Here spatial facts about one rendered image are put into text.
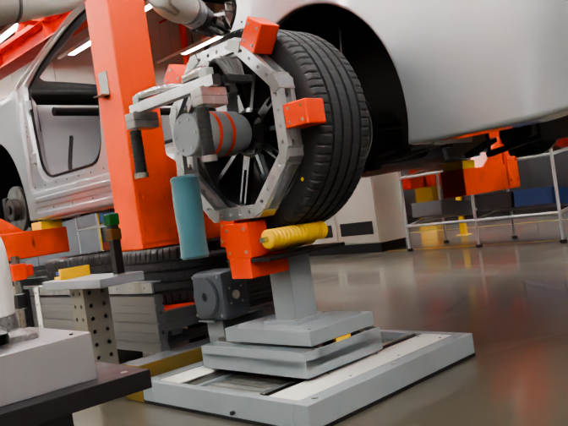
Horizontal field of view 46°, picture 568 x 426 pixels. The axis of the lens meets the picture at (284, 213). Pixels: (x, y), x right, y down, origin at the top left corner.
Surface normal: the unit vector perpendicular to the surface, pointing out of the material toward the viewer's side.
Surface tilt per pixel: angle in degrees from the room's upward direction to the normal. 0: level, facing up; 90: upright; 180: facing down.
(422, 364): 90
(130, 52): 90
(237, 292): 90
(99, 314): 90
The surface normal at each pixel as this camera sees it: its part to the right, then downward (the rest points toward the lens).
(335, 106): 0.68, -0.14
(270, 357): -0.71, 0.11
